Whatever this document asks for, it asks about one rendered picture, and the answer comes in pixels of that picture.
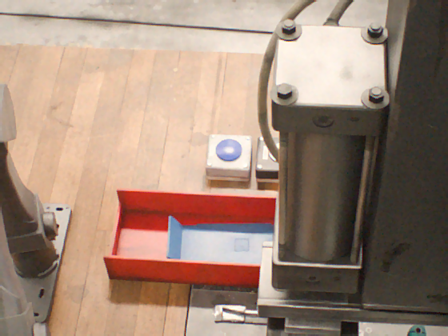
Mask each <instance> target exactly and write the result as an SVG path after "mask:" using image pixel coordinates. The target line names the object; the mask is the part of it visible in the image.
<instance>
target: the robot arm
mask: <svg viewBox="0 0 448 336"><path fill-rule="evenodd" d="M8 88H9V87H8V85H7V84H6V83H2V84H0V336H52V334H51V332H50V329H49V327H48V325H47V322H48V320H49V317H50V308H51V305H52V301H53V298H54V292H55V286H56V282H57V280H58V274H59V270H60V266H61V264H62V255H63V251H64V248H65V244H66V239H67V235H68V229H69V224H70V220H71V215H72V210H71V207H70V205H68V204H64V203H50V202H41V200H40V198H39V196H38V193H36V194H33V193H32V192H31V191H30V190H28V188H27V187H26V186H25V185H24V184H23V183H22V181H21V179H20V176H19V175H18V172H17V169H16V167H15V166H14V163H13V159H12V157H11V155H10V152H9V150H8V141H13V140H15V139H16V137H17V127H16V121H15V115H14V105H13V101H12V97H11V96H10V91H9V89H8ZM58 228H59V230H58ZM10 256H11V257H10ZM42 292H44V295H43V297H42V298H41V295H42ZM35 316H37V317H35Z"/></svg>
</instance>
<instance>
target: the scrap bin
mask: <svg viewBox="0 0 448 336"><path fill-rule="evenodd" d="M116 191H117V195H118V200H119V204H118V211H117V214H116V219H115V223H114V230H113V233H112V238H111V245H110V252H109V255H103V261H104V263H105V267H106V271H107V274H108V277H109V279H121V280H133V281H145V282H169V283H182V284H195V285H208V286H232V287H245V288H259V278H260V269H261V264H256V263H243V262H204V261H191V260H177V259H168V258H167V257H166V244H167V234H168V222H169V216H172V217H174V218H175V219H176V221H178V222H179V223H180V224H183V225H196V224H271V225H272V224H274V214H275V203H276V195H246V194H217V193H203V192H187V191H172V190H144V189H129V188H117V189H116Z"/></svg>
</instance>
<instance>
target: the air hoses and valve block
mask: <svg viewBox="0 0 448 336"><path fill-rule="evenodd" d="M316 1H317V0H297V1H296V3H295V4H292V5H291V7H290V8H289V9H288V11H287V12H285V13H284V15H283V16H282V18H281V20H280V22H282V21H284V20H287V19H289V20H295V19H296V17H297V16H298V15H299V14H300V12H303V11H304V9H305V8H306V7H307V6H308V5H311V4H313V3H314V2H316ZM353 1H354V0H339V1H338V3H337V4H336V5H335V6H334V8H333V10H332V12H331V13H330V15H329V17H327V18H326V21H335V22H339V21H340V19H341V18H342V15H343V14H344V13H345V11H346V10H347V8H348V7H349V6H350V4H351V3H352V2H353ZM280 22H279V23H280ZM276 36H277V35H276V33H275V30H274V32H273V34H272V36H271V39H270V41H269V44H268V45H267V48H266V51H265V53H264V55H263V59H262V66H261V70H260V74H259V80H258V97H257V109H258V124H259V128H260V131H261V134H262V137H263V142H264V144H265V146H266V148H267V149H268V151H269V152H270V154H271V155H272V156H273V157H274V159H275V161H276V162H277V163H278V154H279V148H278V147H277V146H276V144H275V142H274V138H273V137H272V134H271V132H270V126H269V121H268V112H267V99H268V87H269V80H270V72H271V69H272V63H273V60H274V54H275V45H276Z"/></svg>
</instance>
